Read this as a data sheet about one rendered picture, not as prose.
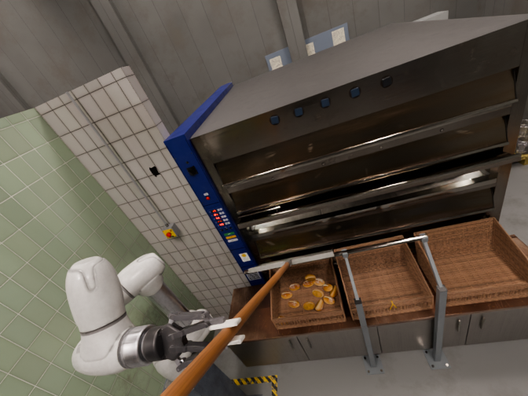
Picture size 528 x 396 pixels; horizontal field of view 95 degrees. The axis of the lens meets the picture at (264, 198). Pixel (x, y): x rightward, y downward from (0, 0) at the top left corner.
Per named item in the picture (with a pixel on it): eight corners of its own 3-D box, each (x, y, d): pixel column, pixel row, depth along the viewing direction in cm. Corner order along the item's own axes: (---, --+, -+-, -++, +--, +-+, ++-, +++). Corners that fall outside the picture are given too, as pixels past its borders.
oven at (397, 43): (273, 210, 428) (221, 89, 319) (400, 178, 380) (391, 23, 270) (269, 314, 271) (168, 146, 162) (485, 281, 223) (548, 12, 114)
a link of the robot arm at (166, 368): (161, 370, 150) (140, 354, 138) (185, 343, 159) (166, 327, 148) (174, 388, 139) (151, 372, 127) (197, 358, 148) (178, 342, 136)
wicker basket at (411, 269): (338, 269, 220) (331, 248, 206) (404, 256, 208) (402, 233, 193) (352, 321, 180) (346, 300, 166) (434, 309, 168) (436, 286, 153)
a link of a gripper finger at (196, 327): (177, 335, 60) (175, 329, 61) (215, 320, 58) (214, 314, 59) (167, 342, 57) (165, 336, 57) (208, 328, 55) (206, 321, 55)
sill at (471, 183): (252, 234, 212) (251, 231, 210) (489, 178, 171) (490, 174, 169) (252, 239, 207) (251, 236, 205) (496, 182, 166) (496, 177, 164)
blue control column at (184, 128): (273, 210, 428) (220, 86, 316) (281, 208, 424) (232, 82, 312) (269, 317, 269) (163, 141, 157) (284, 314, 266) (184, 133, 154)
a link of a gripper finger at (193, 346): (168, 346, 56) (168, 352, 56) (212, 348, 54) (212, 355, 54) (177, 338, 60) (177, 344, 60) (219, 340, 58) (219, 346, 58)
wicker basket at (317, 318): (277, 279, 234) (268, 261, 219) (336, 269, 220) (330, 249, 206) (276, 331, 194) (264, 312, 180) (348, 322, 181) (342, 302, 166)
